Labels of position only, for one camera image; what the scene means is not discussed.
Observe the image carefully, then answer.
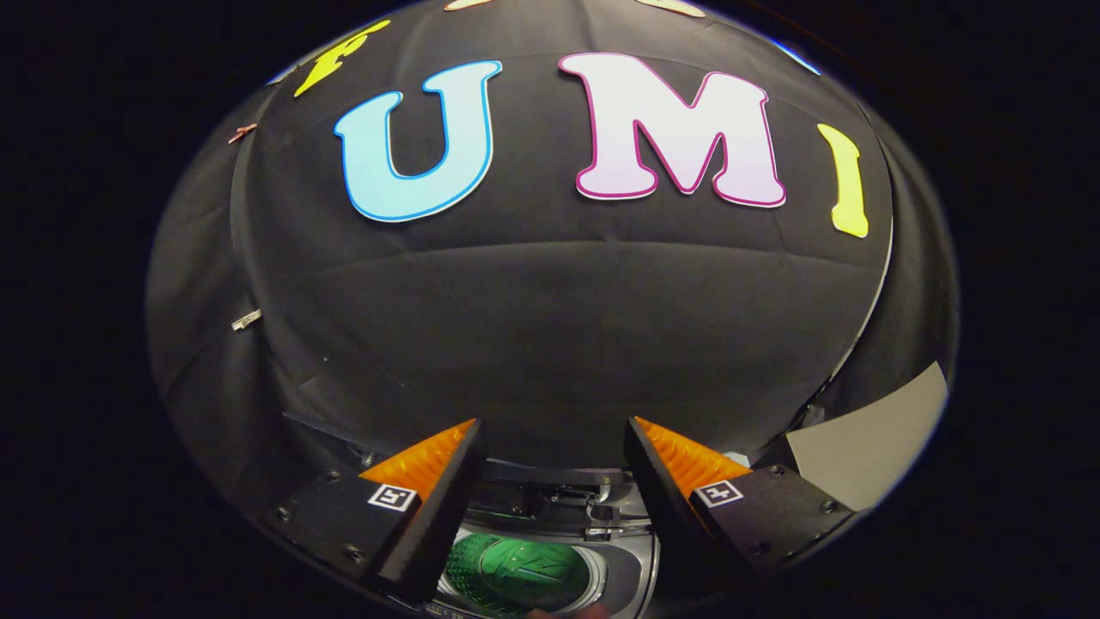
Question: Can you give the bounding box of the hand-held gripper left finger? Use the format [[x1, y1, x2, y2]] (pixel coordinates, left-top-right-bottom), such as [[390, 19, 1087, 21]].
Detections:
[[262, 419, 486, 605]]

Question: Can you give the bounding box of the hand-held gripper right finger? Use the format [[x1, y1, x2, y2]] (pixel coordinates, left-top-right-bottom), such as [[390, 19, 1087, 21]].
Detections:
[[623, 416, 858, 585]]

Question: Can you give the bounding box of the dark grey washing machine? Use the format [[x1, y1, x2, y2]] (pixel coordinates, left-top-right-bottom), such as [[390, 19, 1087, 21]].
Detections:
[[282, 409, 664, 619]]

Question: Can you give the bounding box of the green polo shirt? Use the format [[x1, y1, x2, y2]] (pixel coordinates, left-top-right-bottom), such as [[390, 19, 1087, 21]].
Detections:
[[447, 533, 607, 616]]

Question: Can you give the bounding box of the black backdrop cloth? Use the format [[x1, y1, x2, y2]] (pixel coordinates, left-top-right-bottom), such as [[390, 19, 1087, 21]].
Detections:
[[144, 0, 959, 517]]

